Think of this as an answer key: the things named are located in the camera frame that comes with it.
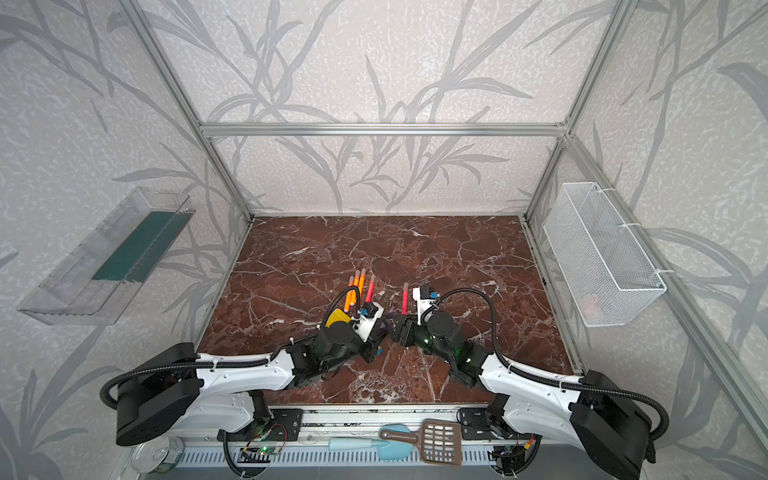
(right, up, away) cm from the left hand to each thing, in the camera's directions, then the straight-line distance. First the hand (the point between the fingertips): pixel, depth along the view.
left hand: (392, 321), depth 79 cm
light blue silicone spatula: (-1, -28, -9) cm, 30 cm away
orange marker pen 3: (-11, +8, +22) cm, 26 cm away
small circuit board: (-29, -28, -9) cm, 42 cm away
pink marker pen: (+3, +3, +17) cm, 17 cm away
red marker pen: (-8, +3, +16) cm, 18 cm away
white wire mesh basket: (+45, +14, -19) cm, 51 cm away
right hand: (-1, +4, -3) cm, 5 cm away
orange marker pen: (-15, +4, +18) cm, 24 cm away
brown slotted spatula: (+12, -27, -7) cm, 31 cm away
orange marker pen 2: (-13, +7, +20) cm, 25 cm away
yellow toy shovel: (-18, -1, +12) cm, 22 cm away
